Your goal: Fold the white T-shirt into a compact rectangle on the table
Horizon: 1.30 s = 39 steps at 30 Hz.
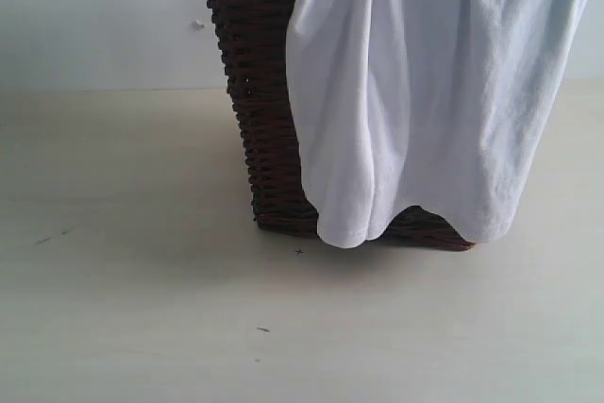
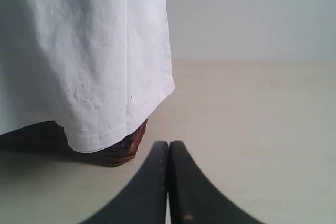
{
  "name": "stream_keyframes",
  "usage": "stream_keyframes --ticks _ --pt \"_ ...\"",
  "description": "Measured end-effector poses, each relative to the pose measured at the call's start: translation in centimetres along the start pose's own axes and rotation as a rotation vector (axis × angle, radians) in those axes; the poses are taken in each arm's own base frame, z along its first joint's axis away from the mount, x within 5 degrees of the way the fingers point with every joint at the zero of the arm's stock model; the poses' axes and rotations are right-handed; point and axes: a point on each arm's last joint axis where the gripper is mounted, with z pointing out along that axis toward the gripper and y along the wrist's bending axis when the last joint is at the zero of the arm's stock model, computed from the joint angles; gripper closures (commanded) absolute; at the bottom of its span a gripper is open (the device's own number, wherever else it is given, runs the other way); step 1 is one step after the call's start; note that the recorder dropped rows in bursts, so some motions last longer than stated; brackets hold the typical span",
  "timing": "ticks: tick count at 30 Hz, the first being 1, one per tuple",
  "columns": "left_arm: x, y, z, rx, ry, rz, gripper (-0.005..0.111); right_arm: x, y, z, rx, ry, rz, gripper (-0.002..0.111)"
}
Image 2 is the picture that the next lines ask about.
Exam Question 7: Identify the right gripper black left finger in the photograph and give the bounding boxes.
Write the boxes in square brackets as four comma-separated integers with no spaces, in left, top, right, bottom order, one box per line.
[83,141,169,224]

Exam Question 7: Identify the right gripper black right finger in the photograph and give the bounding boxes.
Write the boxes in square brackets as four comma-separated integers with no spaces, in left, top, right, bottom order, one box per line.
[167,141,261,224]

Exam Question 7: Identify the white t-shirt red print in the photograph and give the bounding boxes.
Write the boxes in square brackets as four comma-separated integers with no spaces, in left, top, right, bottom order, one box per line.
[1,0,175,153]

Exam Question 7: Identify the dark brown wicker basket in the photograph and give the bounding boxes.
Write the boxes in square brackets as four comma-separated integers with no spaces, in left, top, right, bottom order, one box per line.
[1,121,147,167]

